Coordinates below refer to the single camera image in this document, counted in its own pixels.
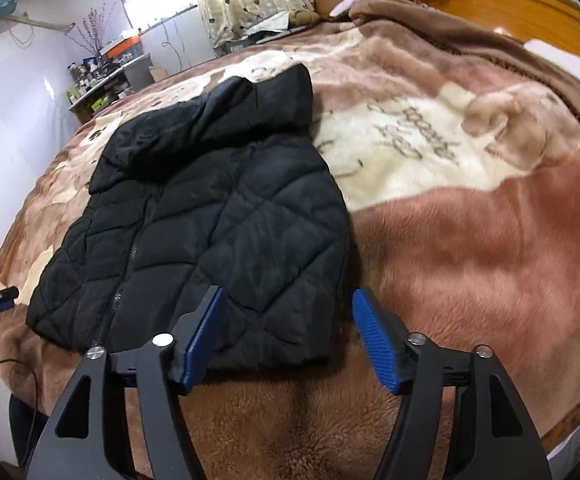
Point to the group of bottles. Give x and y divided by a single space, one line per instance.
87 72

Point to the cardboard box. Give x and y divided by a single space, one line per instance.
157 74

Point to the orange box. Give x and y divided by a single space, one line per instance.
122 47

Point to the white pillow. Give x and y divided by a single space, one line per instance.
570 67

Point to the brown plush toy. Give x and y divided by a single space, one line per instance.
304 17

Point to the white plastic bag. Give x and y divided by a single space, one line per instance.
265 24

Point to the wooden bed headboard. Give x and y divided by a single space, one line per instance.
520 5

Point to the dried flower branches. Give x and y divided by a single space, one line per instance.
92 32

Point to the black puffer jacket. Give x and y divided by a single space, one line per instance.
194 210

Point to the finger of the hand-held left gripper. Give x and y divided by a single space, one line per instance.
5 296

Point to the printed plush blanket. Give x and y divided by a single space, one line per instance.
470 235

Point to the wrapped air conditioner pipe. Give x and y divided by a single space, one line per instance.
39 22

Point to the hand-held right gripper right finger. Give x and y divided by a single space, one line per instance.
376 340

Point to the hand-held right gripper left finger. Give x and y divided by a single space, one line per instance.
202 340

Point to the small white cushion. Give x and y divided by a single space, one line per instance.
349 2

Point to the cluttered desk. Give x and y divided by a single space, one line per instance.
137 75

